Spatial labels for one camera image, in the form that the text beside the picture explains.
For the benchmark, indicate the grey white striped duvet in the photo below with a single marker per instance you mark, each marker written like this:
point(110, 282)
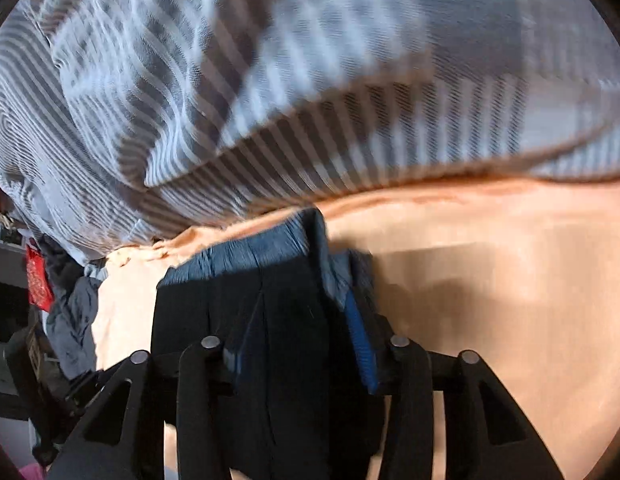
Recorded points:
point(122, 121)

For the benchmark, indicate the red patterned cloth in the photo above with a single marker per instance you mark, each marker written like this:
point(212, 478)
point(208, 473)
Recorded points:
point(40, 294)

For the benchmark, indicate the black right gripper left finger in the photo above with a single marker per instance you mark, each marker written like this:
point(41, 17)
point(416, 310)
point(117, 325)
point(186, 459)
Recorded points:
point(122, 432)

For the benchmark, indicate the grey padded jacket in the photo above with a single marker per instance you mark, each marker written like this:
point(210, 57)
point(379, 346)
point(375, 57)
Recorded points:
point(69, 323)

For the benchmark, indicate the orange bed sheet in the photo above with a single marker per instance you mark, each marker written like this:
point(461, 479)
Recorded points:
point(522, 271)

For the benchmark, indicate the black pants with patterned waistband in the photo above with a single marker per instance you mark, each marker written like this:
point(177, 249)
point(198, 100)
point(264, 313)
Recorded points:
point(301, 396)

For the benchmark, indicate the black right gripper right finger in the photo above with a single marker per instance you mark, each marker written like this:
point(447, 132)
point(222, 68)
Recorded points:
point(458, 399)

